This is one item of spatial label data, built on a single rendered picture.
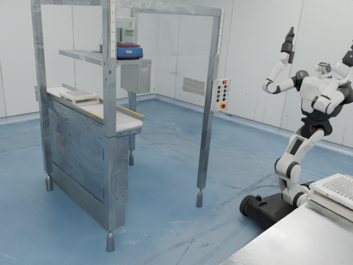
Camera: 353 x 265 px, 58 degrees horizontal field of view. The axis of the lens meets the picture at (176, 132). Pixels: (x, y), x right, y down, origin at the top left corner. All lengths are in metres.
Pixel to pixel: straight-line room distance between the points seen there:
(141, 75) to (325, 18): 3.45
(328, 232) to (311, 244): 0.13
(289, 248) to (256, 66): 4.49
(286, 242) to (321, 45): 4.09
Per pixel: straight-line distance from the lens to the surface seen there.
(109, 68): 1.96
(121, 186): 2.56
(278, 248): 1.25
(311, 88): 2.62
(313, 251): 1.29
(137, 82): 2.18
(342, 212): 1.55
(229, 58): 5.79
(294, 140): 2.72
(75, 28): 5.77
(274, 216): 2.77
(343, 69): 2.35
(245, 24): 5.64
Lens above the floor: 1.63
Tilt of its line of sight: 19 degrees down
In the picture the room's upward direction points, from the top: 4 degrees clockwise
